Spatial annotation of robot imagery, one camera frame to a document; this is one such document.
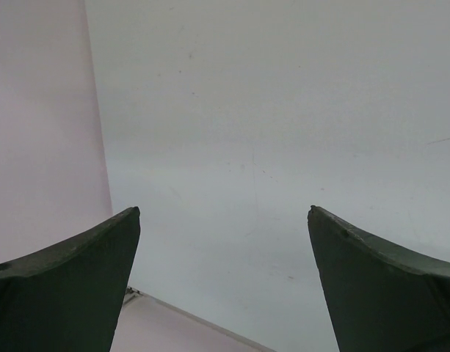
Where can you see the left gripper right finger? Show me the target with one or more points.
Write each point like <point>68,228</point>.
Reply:
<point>380,296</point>

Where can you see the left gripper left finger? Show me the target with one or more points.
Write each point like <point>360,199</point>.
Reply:
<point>68,296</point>

